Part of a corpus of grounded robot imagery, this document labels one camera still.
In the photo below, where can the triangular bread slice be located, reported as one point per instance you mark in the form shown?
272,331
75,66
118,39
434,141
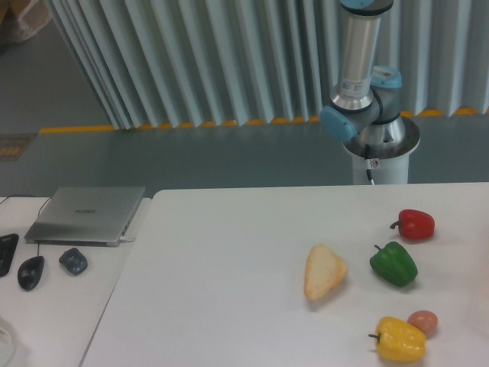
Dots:
324,271

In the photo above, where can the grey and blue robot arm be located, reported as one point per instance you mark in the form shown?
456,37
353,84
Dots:
364,104

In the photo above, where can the white folding partition screen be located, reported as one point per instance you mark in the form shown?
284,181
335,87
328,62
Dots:
193,62

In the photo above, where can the silver closed laptop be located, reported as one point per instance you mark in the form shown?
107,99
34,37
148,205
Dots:
86,216

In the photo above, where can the green bell pepper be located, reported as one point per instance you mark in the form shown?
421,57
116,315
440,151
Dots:
394,264

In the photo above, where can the red bell pepper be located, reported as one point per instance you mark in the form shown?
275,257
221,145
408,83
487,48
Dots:
414,225

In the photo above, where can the dark grey small controller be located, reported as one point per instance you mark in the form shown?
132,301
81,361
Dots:
74,261

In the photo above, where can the yellow bell pepper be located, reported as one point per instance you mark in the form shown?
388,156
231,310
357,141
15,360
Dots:
397,340

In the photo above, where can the brown egg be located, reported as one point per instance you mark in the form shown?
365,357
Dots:
424,320

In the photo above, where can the black computer mouse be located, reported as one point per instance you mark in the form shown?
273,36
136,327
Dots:
30,272

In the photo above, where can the black keyboard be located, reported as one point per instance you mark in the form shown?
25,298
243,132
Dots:
8,245

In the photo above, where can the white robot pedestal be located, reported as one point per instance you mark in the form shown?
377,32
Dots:
381,153

